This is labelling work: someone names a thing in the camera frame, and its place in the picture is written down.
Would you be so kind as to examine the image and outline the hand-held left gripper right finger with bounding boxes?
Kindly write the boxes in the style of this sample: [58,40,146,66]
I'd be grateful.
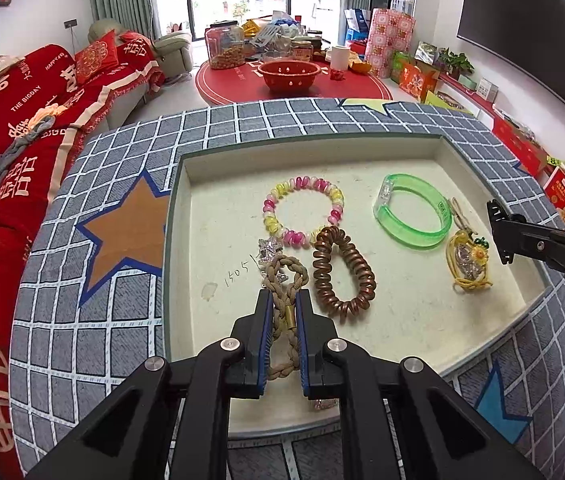
[295,289,545,480]

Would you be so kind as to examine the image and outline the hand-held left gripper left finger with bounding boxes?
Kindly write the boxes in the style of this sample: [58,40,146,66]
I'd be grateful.
[27,289,276,480]

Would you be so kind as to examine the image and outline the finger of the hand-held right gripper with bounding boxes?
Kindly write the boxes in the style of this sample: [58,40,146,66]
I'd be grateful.
[486,199,565,267]

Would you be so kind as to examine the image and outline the beige braided rope bracelet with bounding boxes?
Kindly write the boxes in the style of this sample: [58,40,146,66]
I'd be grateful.
[262,254,309,380]

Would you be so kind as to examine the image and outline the yellow flower hair tie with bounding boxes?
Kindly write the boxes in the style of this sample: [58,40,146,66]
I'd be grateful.
[445,197,494,293]

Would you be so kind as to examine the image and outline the brown spiral hair tie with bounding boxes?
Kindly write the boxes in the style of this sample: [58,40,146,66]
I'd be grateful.
[312,226,378,318]

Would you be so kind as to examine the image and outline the silver star hair clip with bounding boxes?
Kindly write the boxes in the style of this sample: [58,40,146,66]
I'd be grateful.
[257,238,340,412]

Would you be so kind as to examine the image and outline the shallow white tray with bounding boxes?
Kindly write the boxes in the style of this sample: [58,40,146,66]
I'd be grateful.
[162,132,560,441]

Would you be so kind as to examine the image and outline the red gift box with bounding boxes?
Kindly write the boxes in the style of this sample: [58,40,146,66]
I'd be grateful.
[492,120,548,176]

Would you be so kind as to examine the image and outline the green translucent bangle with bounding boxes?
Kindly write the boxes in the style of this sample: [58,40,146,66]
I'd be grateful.
[373,173,452,250]

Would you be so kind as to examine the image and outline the potted green plant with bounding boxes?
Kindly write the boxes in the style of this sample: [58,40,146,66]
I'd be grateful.
[437,49,475,78]

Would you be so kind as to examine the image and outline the orange patterned box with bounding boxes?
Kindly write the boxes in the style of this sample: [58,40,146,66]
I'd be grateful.
[398,62,438,101]

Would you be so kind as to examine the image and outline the large black television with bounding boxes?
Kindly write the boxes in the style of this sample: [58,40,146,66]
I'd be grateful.
[456,0,565,141]

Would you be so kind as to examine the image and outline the red patterned gift bag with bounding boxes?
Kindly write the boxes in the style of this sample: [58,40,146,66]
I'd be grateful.
[365,8,417,79]

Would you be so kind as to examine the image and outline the round red coffee table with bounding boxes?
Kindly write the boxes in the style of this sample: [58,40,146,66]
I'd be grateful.
[195,55,394,107]

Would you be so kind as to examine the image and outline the red plastic colander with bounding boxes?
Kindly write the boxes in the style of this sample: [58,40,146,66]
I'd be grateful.
[257,60,322,93]

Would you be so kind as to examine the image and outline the blue white shopping bag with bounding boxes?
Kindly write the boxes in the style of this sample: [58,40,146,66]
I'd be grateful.
[345,8,373,36]

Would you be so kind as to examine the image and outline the clear plastic snack jar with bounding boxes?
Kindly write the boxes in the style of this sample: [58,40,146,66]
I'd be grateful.
[205,20,246,71]

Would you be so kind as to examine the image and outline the pale green recliner armchair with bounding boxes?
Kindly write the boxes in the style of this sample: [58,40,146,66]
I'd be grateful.
[87,18,194,86]

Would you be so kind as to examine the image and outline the red embroidered cushion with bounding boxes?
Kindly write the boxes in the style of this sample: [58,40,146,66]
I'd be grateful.
[75,30,120,83]

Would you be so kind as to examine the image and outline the sofa with red printed cover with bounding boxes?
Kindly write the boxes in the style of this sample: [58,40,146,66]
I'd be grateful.
[0,42,166,466]

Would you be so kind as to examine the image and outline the pink yellow beaded bracelet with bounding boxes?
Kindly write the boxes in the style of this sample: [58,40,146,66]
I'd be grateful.
[262,175,345,248]

